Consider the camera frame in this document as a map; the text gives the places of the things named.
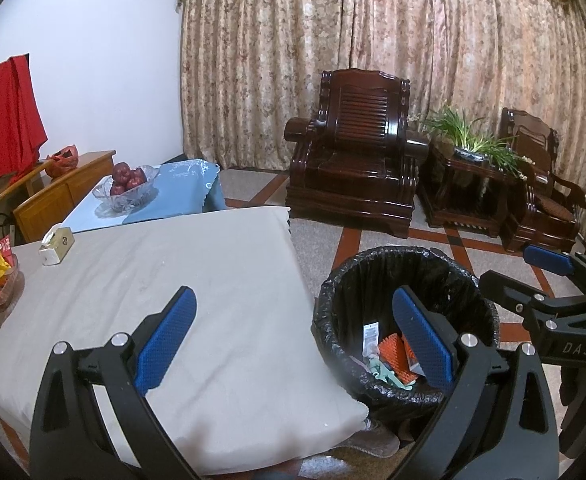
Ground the heap of red apples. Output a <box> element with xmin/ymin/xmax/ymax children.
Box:
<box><xmin>110</xmin><ymin>161</ymin><xmax>149</xmax><ymax>197</ymax></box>

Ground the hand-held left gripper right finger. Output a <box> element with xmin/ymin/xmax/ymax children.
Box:
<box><xmin>392</xmin><ymin>286</ymin><xmax>560</xmax><ymax>480</ymax></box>

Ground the dark wooden armchair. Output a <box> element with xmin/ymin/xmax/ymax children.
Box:
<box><xmin>283</xmin><ymin>67</ymin><xmax>431</xmax><ymax>238</ymax></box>
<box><xmin>500</xmin><ymin>107</ymin><xmax>586</xmax><ymax>253</ymax></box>

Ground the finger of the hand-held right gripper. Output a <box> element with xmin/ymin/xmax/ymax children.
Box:
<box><xmin>524</xmin><ymin>245</ymin><xmax>586</xmax><ymax>296</ymax></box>
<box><xmin>478</xmin><ymin>270</ymin><xmax>586</xmax><ymax>328</ymax></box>

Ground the dark wooden side table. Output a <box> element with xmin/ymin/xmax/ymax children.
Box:
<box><xmin>418</xmin><ymin>142</ymin><xmax>528</xmax><ymax>238</ymax></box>

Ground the beige patterned curtain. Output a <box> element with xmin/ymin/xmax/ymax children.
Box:
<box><xmin>175</xmin><ymin>0</ymin><xmax>586</xmax><ymax>211</ymax></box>

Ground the grey tablecloth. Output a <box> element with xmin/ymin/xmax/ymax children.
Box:
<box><xmin>0</xmin><ymin>205</ymin><xmax>371</xmax><ymax>477</ymax></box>

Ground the red plastic bag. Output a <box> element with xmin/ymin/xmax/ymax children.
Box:
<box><xmin>46</xmin><ymin>145</ymin><xmax>80</xmax><ymax>177</ymax></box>

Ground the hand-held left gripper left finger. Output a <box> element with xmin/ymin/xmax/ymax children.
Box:
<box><xmin>29</xmin><ymin>286</ymin><xmax>197</xmax><ymax>480</ymax></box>

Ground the red cloth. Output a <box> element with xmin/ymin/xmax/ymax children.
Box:
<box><xmin>0</xmin><ymin>55</ymin><xmax>49</xmax><ymax>188</ymax></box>

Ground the glass fruit bowl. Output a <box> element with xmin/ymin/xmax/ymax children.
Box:
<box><xmin>92</xmin><ymin>165</ymin><xmax>161</xmax><ymax>213</ymax></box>

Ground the beige tissue box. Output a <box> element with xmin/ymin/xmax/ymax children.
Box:
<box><xmin>39</xmin><ymin>226</ymin><xmax>75</xmax><ymax>266</ymax></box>

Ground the white cardboard box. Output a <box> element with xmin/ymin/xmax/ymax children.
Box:
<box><xmin>363</xmin><ymin>324</ymin><xmax>380</xmax><ymax>358</ymax></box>

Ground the grey shoe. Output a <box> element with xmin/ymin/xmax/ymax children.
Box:
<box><xmin>345</xmin><ymin>417</ymin><xmax>401</xmax><ymax>458</ymax></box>

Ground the green potted plant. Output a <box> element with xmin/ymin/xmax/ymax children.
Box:
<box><xmin>408</xmin><ymin>102</ymin><xmax>536</xmax><ymax>181</ymax></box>

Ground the black bag lined trash bin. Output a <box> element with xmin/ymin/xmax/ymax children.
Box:
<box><xmin>311</xmin><ymin>246</ymin><xmax>501</xmax><ymax>423</ymax></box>

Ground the light wooden cabinet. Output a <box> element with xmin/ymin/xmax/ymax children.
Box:
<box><xmin>0</xmin><ymin>150</ymin><xmax>117</xmax><ymax>243</ymax></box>

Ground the blue tablecloth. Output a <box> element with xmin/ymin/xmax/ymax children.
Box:
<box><xmin>62</xmin><ymin>159</ymin><xmax>226</xmax><ymax>233</ymax></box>

